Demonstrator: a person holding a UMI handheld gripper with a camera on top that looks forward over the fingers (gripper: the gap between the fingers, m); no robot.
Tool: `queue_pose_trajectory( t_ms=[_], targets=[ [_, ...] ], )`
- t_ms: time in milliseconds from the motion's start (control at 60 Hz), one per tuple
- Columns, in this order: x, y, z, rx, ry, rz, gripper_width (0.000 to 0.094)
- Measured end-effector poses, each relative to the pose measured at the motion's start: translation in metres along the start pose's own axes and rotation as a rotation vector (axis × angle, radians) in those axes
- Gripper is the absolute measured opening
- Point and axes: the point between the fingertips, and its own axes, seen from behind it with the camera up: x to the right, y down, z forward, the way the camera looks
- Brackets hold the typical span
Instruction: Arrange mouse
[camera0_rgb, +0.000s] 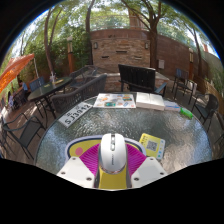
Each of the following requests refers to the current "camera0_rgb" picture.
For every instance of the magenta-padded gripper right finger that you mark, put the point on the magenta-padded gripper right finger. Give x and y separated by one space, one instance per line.
148 170

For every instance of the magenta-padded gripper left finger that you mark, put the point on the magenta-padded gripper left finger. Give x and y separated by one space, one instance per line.
75 170

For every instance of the white computer mouse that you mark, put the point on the white computer mouse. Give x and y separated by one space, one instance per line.
113 153

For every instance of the yellow bird-shaped mouse pad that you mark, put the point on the yellow bird-shaped mouse pad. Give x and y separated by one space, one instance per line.
110 181

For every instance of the yellow code card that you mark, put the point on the yellow code card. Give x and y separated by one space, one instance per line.
151 145

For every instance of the white licence plate sign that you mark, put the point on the white licence plate sign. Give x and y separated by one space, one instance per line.
75 114

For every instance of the small white booklet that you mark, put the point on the small white booklet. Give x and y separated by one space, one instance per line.
171 106

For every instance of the green marker pen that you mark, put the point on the green marker pen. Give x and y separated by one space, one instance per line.
186 113

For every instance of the white open book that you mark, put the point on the white open book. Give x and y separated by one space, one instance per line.
150 101

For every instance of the dark wicker armchair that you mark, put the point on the dark wicker armchair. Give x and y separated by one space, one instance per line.
80 95

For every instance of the colourful picture sheet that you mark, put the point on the colourful picture sheet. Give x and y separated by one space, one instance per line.
115 100

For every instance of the dark round patio table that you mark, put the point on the dark round patio table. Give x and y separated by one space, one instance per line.
50 88

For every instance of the black mesh armchair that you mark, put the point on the black mesh armchair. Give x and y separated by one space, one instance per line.
208 106

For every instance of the white bag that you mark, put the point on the white bag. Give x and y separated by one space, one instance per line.
192 87

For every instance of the blue slatted chair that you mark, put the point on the blue slatted chair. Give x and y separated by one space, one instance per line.
36 83

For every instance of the dark metal armchair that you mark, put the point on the dark metal armchair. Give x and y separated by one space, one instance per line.
83 71

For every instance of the dark blue patio chair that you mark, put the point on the dark blue patio chair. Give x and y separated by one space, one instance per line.
181 75

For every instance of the orange canopy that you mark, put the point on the orange canopy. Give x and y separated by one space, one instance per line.
15 68

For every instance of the slim-trunked tree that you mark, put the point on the slim-trunked tree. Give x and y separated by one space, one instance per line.
48 46

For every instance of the forked tree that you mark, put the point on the forked tree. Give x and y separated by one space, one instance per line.
153 43

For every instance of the white wall box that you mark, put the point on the white wall box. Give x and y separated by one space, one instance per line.
161 64

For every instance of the wooden lamp post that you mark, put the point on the wooden lamp post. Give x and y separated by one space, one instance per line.
70 53
191 65

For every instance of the black wall lamp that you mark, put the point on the black wall lamp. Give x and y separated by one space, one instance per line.
146 45
95 45

